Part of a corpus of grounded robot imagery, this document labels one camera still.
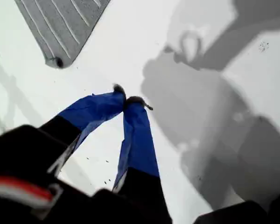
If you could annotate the grey striped towel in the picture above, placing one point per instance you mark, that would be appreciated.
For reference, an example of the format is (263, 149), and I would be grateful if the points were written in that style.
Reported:
(60, 28)

